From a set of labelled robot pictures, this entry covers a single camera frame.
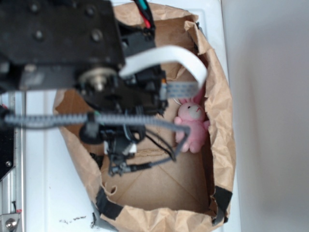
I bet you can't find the red green black wire bundle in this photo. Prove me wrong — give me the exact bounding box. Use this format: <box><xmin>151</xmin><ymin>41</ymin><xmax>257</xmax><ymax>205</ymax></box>
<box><xmin>131</xmin><ymin>0</ymin><xmax>156</xmax><ymax>38</ymax></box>

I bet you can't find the aluminium frame rail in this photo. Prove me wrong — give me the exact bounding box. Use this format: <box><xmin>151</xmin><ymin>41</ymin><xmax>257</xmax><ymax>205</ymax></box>
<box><xmin>0</xmin><ymin>91</ymin><xmax>28</xmax><ymax>232</ymax></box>

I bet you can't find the grey braided cable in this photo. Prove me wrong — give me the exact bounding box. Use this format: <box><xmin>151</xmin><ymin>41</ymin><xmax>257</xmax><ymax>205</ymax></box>
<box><xmin>3</xmin><ymin>112</ymin><xmax>192</xmax><ymax>174</ymax></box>

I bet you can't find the pink plush bunny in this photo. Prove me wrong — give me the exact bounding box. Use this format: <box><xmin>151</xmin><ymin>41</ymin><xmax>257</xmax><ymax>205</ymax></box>
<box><xmin>174</xmin><ymin>89</ymin><xmax>210</xmax><ymax>154</ymax></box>

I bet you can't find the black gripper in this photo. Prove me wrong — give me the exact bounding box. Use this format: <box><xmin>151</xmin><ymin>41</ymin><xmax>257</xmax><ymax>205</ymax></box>
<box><xmin>79</xmin><ymin>65</ymin><xmax>169</xmax><ymax>176</ymax></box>

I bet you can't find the black mounting bracket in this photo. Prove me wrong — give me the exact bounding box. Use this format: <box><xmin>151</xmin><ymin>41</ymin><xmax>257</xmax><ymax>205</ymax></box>
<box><xmin>0</xmin><ymin>104</ymin><xmax>15</xmax><ymax>181</ymax></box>

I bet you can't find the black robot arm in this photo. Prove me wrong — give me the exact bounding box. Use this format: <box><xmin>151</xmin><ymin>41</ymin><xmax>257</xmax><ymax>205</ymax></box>
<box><xmin>0</xmin><ymin>0</ymin><xmax>167</xmax><ymax>175</ymax></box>

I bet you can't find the white flat ribbon cable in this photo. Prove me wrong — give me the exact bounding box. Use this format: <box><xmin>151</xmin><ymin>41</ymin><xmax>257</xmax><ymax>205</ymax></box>
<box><xmin>119</xmin><ymin>45</ymin><xmax>208</xmax><ymax>100</ymax></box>

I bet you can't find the brown paper bag liner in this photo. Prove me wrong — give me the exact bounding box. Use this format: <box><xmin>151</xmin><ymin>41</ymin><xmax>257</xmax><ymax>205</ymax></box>
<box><xmin>60</xmin><ymin>0</ymin><xmax>236</xmax><ymax>232</ymax></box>

